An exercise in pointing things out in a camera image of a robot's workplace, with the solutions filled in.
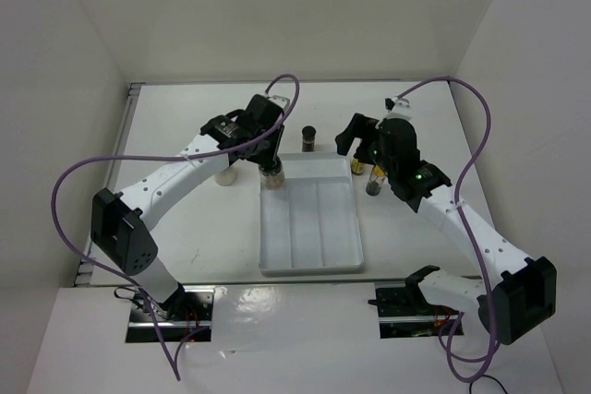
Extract yellow label bottle tan cap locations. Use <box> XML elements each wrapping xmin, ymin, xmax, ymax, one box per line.
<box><xmin>350</xmin><ymin>146</ymin><xmax>367</xmax><ymax>176</ymax></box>

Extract large jar brown spice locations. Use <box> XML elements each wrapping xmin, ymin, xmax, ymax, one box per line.
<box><xmin>259</xmin><ymin>159</ymin><xmax>285</xmax><ymax>191</ymax></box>

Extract tall gold band bottle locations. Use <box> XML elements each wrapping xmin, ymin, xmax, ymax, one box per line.
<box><xmin>366</xmin><ymin>165</ymin><xmax>387</xmax><ymax>197</ymax></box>

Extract small dark label spice jar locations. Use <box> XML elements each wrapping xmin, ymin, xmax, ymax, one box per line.
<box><xmin>301</xmin><ymin>125</ymin><xmax>317</xmax><ymax>152</ymax></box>

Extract large jar white contents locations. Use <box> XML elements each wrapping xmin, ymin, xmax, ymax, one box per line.
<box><xmin>214</xmin><ymin>166</ymin><xmax>237</xmax><ymax>186</ymax></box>

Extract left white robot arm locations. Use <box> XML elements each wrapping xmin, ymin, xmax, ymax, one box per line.
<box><xmin>90</xmin><ymin>94</ymin><xmax>290</xmax><ymax>320</ymax></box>

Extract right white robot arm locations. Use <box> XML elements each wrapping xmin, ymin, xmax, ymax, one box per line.
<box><xmin>335</xmin><ymin>113</ymin><xmax>557</xmax><ymax>345</ymax></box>

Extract white compartment organizer tray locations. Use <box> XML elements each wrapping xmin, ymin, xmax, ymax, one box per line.
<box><xmin>259</xmin><ymin>152</ymin><xmax>365</xmax><ymax>277</ymax></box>

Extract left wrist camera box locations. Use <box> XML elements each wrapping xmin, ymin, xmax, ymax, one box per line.
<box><xmin>268</xmin><ymin>95</ymin><xmax>291</xmax><ymax>112</ymax></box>

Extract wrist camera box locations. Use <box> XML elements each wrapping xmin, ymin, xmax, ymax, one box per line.
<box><xmin>384</xmin><ymin>98</ymin><xmax>412</xmax><ymax>121</ymax></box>
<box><xmin>268</xmin><ymin>95</ymin><xmax>291</xmax><ymax>112</ymax></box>

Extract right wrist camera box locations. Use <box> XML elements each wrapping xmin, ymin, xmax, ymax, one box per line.
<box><xmin>384</xmin><ymin>98</ymin><xmax>412</xmax><ymax>121</ymax></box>

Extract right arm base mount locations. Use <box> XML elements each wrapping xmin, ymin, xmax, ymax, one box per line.
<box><xmin>368</xmin><ymin>281</ymin><xmax>458</xmax><ymax>340</ymax></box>

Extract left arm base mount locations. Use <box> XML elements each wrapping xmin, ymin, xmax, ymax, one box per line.
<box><xmin>114</xmin><ymin>285</ymin><xmax>214</xmax><ymax>344</ymax></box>

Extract thin black cable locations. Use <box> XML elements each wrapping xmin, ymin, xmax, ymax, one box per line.
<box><xmin>468</xmin><ymin>374</ymin><xmax>509</xmax><ymax>394</ymax></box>

